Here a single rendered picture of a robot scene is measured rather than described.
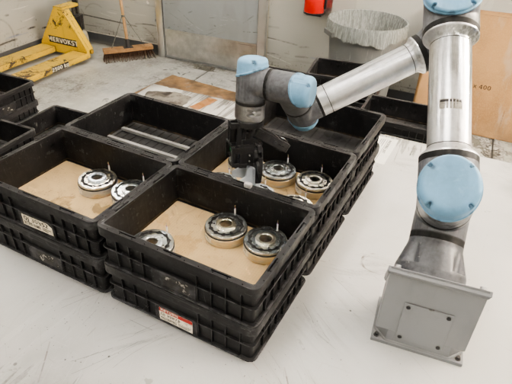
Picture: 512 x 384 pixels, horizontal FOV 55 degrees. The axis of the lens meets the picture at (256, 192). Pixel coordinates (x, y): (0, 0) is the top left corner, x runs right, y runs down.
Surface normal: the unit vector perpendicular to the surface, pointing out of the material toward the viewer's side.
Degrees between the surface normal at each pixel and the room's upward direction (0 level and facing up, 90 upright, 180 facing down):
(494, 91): 76
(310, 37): 90
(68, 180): 0
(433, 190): 50
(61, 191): 0
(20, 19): 90
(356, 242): 0
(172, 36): 90
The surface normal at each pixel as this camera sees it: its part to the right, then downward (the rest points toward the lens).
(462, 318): -0.34, 0.52
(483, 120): -0.37, 0.22
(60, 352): 0.04, -0.83
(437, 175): -0.29, -0.15
